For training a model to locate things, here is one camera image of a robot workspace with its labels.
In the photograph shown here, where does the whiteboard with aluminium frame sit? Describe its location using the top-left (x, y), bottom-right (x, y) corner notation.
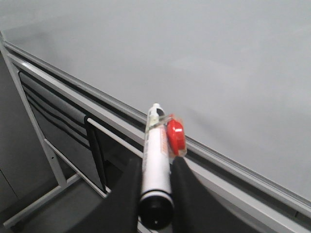
top-left (0, 0), bottom-right (311, 219)

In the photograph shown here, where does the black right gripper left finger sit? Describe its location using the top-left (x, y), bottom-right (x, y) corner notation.
top-left (19, 159), bottom-right (141, 233)

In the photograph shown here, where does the red round magnet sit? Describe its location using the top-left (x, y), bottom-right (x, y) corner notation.
top-left (167, 115), bottom-right (187, 157)

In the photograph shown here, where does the white whiteboard marker pen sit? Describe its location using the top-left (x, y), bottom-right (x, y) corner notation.
top-left (138, 103), bottom-right (174, 230)

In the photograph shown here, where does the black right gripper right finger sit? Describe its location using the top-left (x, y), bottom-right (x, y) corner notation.
top-left (171, 157), bottom-right (253, 233)

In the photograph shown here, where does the white metal stand frame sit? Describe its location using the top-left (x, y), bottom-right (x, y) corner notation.
top-left (0, 36), bottom-right (311, 233)

